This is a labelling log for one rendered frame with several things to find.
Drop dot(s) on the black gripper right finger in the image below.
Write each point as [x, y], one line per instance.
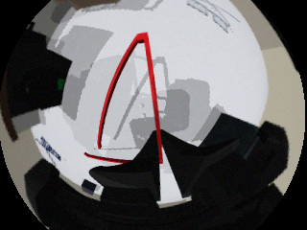
[188, 161]

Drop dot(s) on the blue glasses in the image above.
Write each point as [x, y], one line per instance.
[48, 148]

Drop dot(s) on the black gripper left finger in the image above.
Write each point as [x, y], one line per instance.
[141, 172]

